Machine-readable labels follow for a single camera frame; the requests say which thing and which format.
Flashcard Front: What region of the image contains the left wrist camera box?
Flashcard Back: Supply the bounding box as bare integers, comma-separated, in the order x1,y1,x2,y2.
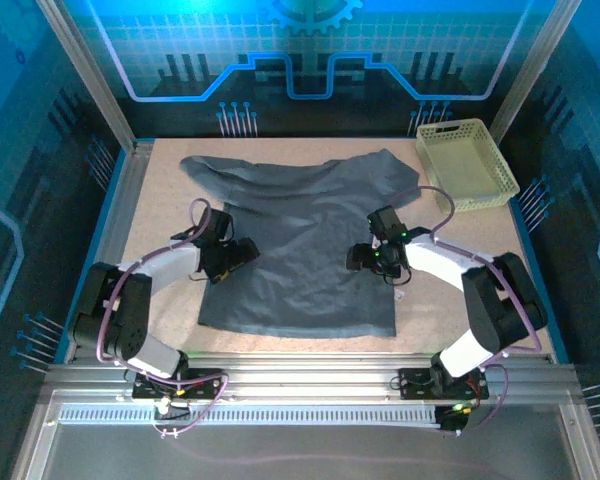
207,209,236,244

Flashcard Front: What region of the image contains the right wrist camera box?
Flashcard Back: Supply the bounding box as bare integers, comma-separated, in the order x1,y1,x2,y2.
367,204,410,242

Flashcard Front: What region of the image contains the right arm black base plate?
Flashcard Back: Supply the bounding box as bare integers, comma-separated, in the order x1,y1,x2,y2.
398,367,490,401

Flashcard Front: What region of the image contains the black controller box with LEDs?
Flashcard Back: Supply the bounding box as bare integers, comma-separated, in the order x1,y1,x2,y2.
435,402,477,435

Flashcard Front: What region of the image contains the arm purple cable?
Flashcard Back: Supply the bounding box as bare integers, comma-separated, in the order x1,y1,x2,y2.
95,198,230,440
387,184,544,439

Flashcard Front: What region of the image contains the aluminium frame rail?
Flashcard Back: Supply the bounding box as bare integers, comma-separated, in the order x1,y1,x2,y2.
44,352,581,396

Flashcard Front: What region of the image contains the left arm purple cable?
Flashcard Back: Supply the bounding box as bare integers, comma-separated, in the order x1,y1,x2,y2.
95,198,230,440

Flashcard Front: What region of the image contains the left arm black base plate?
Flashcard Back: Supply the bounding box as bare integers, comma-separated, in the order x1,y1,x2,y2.
131,368,226,400

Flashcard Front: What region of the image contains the aluminium side rail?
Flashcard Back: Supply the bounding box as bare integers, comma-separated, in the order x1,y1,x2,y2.
64,138,156,364

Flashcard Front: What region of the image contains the aluminium frame post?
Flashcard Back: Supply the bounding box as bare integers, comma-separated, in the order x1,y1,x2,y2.
34,0,141,151
489,0,584,144

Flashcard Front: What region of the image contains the grey t-shirt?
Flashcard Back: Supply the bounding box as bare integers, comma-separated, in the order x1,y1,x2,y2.
179,148,421,340

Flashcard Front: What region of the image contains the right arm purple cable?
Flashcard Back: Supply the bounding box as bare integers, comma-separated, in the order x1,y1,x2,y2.
387,184,544,439

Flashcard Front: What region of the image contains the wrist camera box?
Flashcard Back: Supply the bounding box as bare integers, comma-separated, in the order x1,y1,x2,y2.
367,204,410,242
207,209,236,244

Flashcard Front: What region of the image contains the slotted grey cable duct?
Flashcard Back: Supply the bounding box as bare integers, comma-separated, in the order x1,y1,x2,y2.
57,403,444,427

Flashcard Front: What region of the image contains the pale green perforated plastic basket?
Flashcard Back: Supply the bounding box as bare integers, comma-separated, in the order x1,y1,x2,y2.
415,118,521,215

